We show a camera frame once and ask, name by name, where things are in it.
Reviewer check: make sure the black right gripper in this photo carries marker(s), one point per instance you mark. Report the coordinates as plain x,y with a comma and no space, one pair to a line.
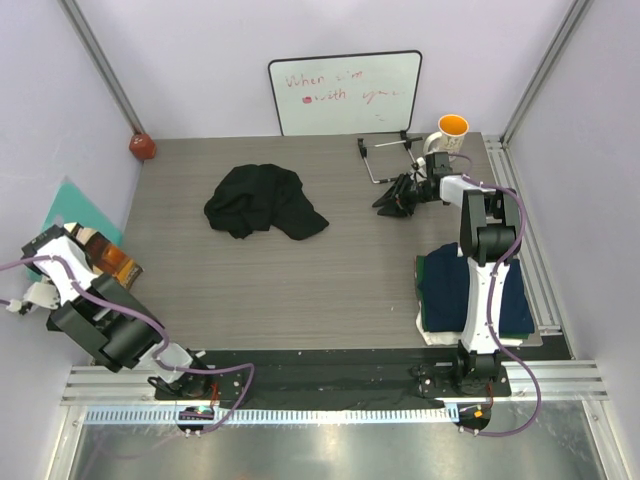
398,205

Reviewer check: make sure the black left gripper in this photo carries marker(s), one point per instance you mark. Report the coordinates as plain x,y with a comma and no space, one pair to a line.
30,249

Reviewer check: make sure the orange brown cover book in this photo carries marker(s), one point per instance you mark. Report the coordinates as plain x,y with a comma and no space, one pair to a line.
104,255

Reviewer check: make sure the white mug orange inside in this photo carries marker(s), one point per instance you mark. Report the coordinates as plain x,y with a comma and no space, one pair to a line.
448,137

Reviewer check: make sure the black t shirt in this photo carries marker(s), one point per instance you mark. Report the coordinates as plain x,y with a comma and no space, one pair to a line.
255,197

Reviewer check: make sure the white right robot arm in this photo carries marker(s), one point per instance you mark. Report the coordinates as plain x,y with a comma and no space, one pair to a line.
492,226

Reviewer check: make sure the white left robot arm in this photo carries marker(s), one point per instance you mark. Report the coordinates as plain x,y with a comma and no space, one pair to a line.
91,303

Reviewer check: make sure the teal plastic cutting board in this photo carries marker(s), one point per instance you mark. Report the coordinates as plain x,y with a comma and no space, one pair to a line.
70,205

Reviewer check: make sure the navy folded t shirt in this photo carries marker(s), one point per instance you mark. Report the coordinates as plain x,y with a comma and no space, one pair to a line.
445,290

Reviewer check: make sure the small whiteboard with red writing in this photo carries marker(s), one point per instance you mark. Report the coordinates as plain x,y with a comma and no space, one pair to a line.
346,94

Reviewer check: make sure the red brown die block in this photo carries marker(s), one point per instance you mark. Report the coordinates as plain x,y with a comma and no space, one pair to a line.
142,147

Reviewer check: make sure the white folded t shirt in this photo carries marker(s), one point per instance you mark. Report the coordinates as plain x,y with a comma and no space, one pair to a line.
440,337

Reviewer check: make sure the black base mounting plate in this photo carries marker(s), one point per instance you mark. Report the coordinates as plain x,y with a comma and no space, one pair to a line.
306,375

